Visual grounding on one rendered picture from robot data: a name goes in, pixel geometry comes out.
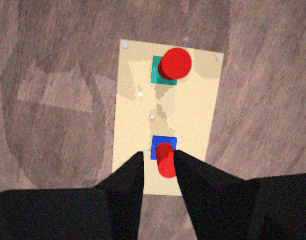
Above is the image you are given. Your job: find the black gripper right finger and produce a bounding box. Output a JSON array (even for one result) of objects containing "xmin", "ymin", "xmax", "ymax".
[{"xmin": 173, "ymin": 150, "xmax": 306, "ymax": 240}]

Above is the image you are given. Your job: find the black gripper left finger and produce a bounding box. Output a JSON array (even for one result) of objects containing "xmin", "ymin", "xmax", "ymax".
[{"xmin": 0, "ymin": 151, "xmax": 144, "ymax": 240}]

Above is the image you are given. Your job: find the beige circuit board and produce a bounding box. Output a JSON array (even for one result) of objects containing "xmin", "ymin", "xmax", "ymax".
[{"xmin": 112, "ymin": 40, "xmax": 224, "ymax": 196}]

